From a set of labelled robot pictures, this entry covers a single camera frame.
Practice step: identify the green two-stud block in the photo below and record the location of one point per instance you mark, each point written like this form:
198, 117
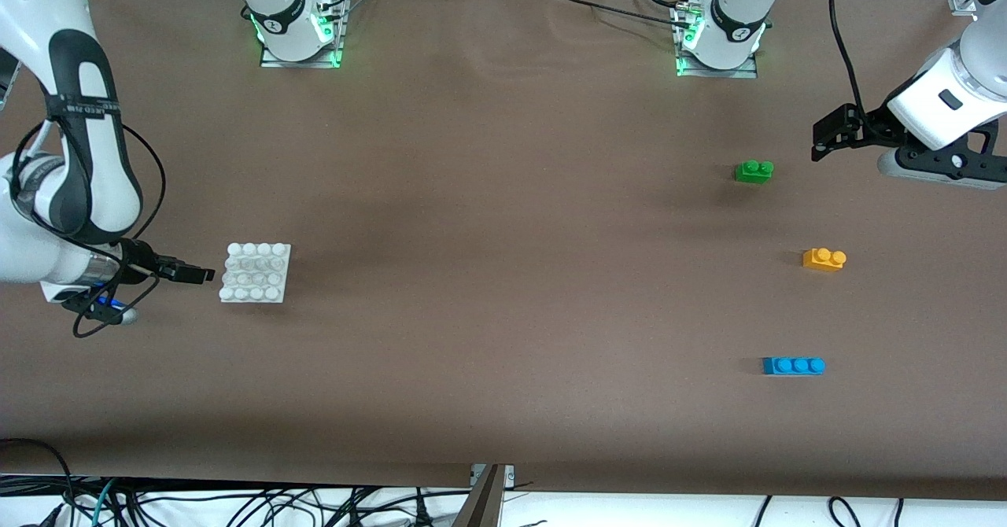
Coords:
753, 173

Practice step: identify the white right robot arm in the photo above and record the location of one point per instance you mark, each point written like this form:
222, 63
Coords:
31, 8

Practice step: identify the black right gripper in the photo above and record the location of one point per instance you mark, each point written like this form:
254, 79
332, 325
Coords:
138, 260

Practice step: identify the aluminium table post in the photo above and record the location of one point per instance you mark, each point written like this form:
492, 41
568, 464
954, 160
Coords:
488, 503

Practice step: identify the blue three-stud block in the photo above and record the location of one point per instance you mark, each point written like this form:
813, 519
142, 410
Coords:
791, 366

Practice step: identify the white studded base plate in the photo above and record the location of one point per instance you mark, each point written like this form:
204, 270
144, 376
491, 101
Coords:
256, 274

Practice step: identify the aluminium frame profile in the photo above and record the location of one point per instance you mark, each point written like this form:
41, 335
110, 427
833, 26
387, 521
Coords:
961, 1

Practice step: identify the yellow two-stud block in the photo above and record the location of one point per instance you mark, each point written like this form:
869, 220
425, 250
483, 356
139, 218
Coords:
822, 262

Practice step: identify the brown table cover sheet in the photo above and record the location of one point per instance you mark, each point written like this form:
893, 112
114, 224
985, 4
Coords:
472, 157

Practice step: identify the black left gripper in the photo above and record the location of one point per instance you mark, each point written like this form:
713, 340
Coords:
872, 127

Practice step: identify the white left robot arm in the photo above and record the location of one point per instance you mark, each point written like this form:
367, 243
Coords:
739, 8

